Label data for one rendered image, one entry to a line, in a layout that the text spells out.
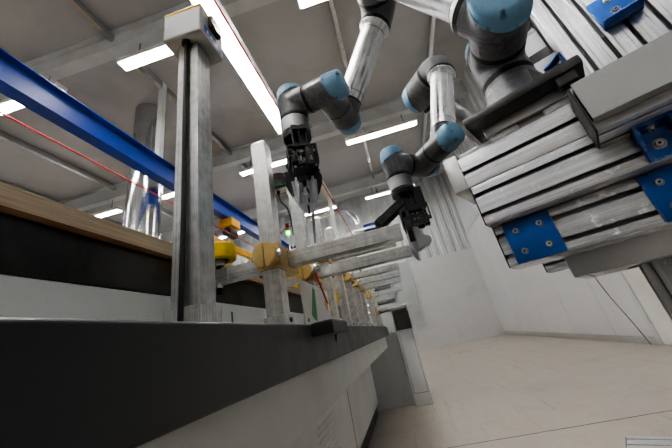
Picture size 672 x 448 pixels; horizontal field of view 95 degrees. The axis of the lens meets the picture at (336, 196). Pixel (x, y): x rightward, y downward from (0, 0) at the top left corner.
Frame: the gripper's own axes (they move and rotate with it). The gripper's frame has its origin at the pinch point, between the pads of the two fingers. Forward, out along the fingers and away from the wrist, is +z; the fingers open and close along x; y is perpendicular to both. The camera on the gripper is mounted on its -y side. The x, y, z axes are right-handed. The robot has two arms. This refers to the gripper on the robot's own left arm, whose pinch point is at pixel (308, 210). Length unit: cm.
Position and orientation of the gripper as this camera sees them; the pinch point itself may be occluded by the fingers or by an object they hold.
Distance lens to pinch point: 72.6
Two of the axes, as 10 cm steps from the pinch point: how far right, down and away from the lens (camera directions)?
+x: 9.7, -1.1, 2.0
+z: 1.9, 8.9, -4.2
